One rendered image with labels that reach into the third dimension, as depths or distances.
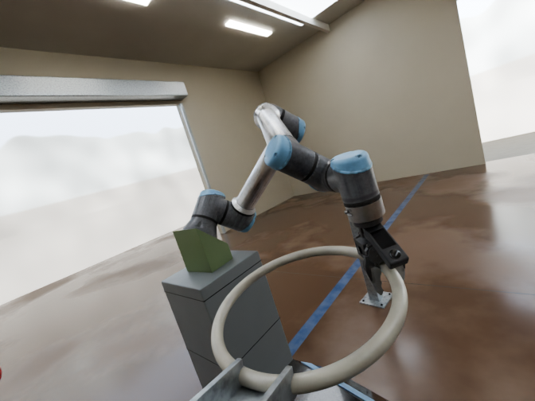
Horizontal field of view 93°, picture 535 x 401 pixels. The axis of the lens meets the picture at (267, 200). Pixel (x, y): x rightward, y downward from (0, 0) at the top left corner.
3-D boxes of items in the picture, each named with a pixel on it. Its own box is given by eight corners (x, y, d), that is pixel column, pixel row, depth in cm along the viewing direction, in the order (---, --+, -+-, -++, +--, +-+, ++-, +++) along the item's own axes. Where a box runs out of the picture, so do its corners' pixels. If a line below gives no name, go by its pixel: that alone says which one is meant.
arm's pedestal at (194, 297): (198, 413, 152) (147, 285, 140) (254, 352, 188) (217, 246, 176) (257, 461, 118) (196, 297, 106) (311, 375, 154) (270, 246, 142)
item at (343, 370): (419, 433, 34) (414, 416, 33) (172, 375, 58) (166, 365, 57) (404, 245, 75) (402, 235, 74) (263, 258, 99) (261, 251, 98)
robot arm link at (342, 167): (349, 149, 68) (376, 144, 59) (362, 192, 71) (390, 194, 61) (320, 161, 66) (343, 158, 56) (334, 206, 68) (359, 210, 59)
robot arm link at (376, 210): (388, 196, 60) (350, 212, 60) (393, 216, 61) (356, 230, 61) (370, 192, 69) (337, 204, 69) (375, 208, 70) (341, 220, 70)
